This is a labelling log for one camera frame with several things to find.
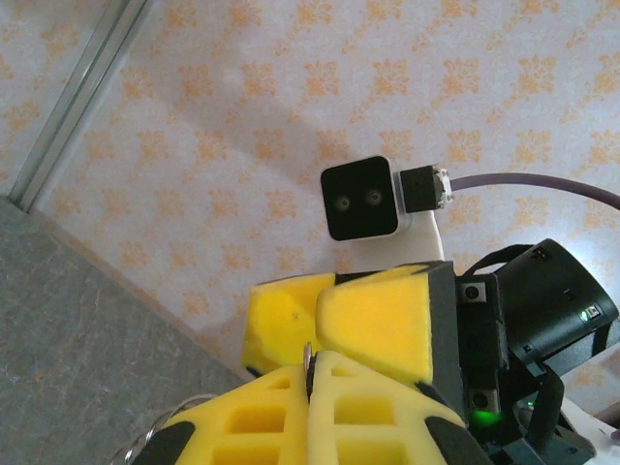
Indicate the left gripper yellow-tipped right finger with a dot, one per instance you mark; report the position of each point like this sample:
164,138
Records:
324,426

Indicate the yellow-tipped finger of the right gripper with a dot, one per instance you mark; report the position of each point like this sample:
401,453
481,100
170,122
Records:
276,324
378,329

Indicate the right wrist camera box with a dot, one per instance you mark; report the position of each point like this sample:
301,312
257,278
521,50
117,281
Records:
358,198

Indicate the aluminium corner post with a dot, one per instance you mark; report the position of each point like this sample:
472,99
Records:
76,97

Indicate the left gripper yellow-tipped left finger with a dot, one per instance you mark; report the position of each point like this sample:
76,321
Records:
295,426

